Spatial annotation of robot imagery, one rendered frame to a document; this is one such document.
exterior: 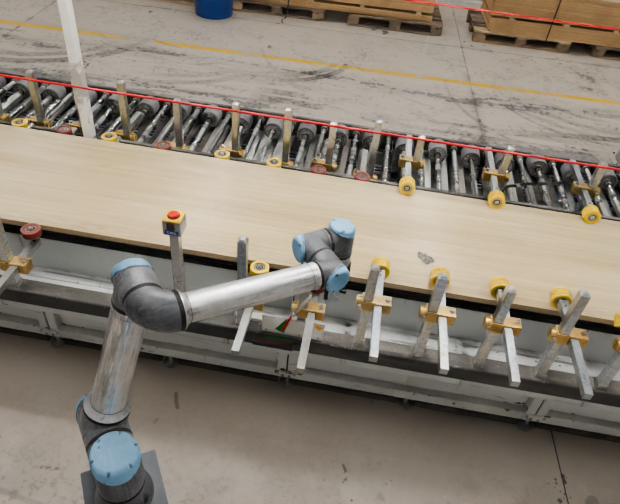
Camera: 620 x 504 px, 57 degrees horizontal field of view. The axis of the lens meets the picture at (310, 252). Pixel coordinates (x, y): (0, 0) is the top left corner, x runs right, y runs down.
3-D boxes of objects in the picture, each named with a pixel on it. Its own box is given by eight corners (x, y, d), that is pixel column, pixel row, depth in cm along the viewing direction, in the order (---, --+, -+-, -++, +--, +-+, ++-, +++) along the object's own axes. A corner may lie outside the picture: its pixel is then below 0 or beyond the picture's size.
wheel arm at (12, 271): (-15, 316, 219) (-18, 309, 216) (-23, 315, 219) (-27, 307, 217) (42, 245, 252) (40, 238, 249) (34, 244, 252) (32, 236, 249)
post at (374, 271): (360, 353, 240) (380, 270, 208) (352, 351, 240) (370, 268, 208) (361, 346, 242) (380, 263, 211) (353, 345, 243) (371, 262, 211)
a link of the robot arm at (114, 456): (103, 511, 178) (94, 484, 166) (89, 465, 189) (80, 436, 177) (151, 489, 184) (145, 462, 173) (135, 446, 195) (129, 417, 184)
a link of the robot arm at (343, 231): (322, 219, 190) (347, 212, 194) (318, 247, 198) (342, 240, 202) (337, 235, 184) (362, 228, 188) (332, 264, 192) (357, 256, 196)
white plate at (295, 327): (322, 341, 237) (324, 325, 231) (261, 330, 239) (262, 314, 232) (322, 340, 238) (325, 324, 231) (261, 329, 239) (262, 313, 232)
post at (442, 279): (420, 361, 238) (449, 278, 206) (412, 359, 238) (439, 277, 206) (420, 354, 240) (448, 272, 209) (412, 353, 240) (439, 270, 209)
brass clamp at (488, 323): (518, 338, 218) (522, 329, 215) (482, 332, 219) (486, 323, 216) (516, 326, 223) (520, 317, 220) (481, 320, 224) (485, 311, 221)
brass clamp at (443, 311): (453, 327, 220) (456, 318, 217) (418, 321, 221) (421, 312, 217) (452, 315, 224) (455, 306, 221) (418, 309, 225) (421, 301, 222)
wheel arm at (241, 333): (239, 358, 212) (239, 350, 209) (230, 356, 212) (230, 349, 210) (263, 279, 245) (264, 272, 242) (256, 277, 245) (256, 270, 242)
